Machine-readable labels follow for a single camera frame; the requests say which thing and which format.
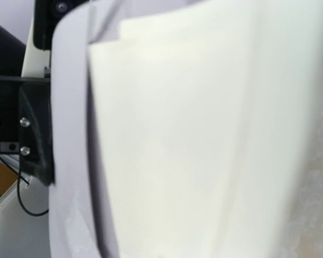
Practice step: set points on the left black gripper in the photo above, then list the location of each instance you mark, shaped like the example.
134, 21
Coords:
43, 96

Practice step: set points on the beige lined letter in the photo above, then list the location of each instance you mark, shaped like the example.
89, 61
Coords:
205, 116

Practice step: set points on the grey paper envelope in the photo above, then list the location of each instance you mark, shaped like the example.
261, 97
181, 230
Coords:
125, 137

